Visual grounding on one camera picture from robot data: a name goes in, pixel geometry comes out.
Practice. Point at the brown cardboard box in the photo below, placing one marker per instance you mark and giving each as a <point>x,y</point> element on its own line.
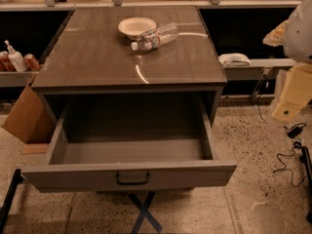
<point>29,120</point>

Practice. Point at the clear plastic water bottle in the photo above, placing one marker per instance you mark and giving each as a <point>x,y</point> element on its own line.
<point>154,38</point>

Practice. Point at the grey shelf right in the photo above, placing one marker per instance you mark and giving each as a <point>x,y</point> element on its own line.
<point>268,66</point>

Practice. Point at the white pump bottle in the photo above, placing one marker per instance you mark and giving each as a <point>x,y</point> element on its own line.
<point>16,58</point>

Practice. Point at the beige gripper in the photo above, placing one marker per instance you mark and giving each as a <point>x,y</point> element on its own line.
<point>299,36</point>

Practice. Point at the black robot base post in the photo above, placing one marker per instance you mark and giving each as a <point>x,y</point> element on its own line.
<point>306,160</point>

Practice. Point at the grey drawer cabinet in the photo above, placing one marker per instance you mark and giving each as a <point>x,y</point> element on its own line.
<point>92,56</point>

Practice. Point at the white paper bowl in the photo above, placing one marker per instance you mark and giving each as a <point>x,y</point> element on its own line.
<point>133,27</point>

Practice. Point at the grey top drawer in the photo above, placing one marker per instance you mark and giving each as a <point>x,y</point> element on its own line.
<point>124,145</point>

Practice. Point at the folded white cloth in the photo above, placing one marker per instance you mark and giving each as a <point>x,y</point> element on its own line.
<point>234,59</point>

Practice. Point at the black power adapter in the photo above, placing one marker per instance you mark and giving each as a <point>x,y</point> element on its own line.
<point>295,130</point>

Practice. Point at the red can at edge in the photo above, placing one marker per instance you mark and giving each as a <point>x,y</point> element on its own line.
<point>5,63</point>

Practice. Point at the grey shelf left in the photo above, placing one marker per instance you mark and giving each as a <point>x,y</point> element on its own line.
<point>15,79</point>

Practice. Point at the grey shelf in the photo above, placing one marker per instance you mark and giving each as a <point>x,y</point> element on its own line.
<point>15,79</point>
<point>268,66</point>

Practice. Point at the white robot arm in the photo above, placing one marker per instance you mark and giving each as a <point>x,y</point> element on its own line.
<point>295,35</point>

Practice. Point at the black bar left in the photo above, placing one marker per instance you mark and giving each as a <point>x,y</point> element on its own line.
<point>4,210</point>

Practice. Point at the red soda can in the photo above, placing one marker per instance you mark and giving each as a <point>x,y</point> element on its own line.
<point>32,62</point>

